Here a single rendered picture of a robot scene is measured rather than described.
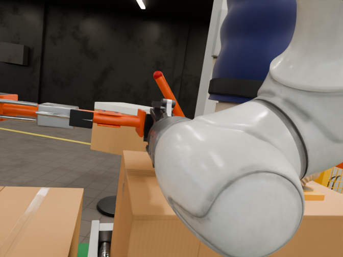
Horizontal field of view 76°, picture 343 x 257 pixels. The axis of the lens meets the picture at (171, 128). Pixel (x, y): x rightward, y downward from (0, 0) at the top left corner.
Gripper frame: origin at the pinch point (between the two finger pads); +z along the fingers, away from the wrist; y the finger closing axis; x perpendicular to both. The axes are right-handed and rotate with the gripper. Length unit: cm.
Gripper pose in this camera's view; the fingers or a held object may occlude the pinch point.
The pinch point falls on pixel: (150, 123)
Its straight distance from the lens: 54.1
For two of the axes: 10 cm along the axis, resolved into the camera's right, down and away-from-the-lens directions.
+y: -1.5, 9.8, 1.4
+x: 9.5, 1.0, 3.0
